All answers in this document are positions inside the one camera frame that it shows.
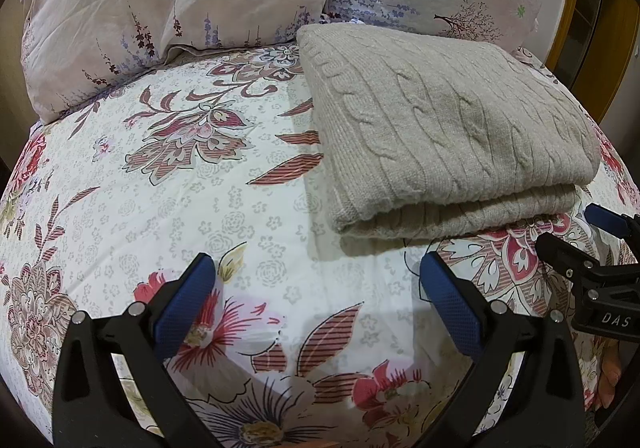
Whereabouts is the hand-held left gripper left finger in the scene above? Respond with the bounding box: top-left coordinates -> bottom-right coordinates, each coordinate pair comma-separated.
51,252 -> 219,448

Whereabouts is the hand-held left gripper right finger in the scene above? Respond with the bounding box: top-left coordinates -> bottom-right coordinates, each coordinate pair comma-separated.
419,251 -> 589,448

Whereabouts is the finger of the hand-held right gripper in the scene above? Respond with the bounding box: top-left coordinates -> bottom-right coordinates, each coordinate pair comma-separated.
536,231 -> 607,285
584,202 -> 640,241

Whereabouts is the beige cable-knit sweater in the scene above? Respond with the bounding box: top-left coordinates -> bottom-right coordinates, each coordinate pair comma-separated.
296,23 -> 601,237

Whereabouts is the person's right hand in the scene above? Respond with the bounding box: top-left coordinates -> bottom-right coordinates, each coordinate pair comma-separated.
596,352 -> 625,410

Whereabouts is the floral bed sheet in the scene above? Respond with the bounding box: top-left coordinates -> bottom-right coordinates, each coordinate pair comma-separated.
0,40 -> 640,448

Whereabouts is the pale pink floral pillow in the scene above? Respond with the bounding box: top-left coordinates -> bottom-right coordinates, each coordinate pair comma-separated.
20,0 -> 335,125

